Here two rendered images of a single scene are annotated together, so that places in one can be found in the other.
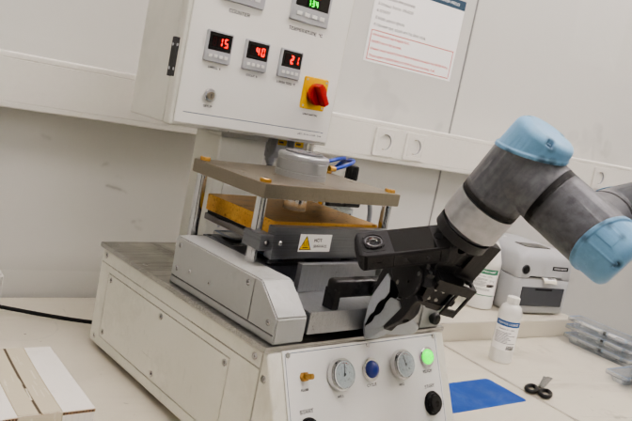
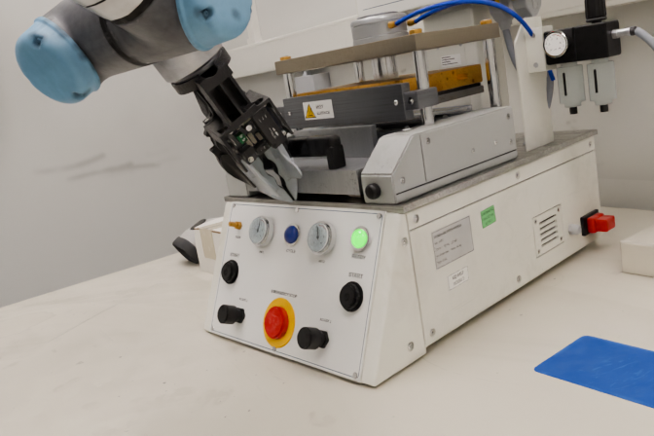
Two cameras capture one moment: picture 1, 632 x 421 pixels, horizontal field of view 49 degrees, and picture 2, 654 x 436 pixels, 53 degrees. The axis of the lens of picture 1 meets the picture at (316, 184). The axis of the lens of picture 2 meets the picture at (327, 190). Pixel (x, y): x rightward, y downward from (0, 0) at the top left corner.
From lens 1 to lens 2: 1.35 m
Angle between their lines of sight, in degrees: 90
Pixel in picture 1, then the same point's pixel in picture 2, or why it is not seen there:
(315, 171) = (357, 34)
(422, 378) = (349, 263)
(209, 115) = (383, 4)
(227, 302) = not seen: hidden behind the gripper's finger
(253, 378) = not seen: hidden behind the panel
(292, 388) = (230, 233)
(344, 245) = (348, 109)
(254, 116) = not seen: outside the picture
